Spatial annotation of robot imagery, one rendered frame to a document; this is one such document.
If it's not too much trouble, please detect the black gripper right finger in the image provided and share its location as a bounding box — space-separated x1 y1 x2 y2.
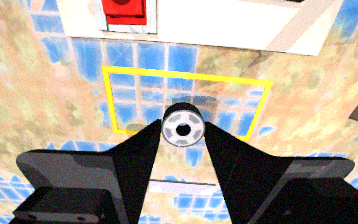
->
204 121 355 224

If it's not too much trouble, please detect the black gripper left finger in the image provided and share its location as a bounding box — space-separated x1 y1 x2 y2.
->
16 119 162 224

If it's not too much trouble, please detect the yellow rectangular outline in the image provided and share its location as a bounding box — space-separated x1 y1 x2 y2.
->
101 66 274 141

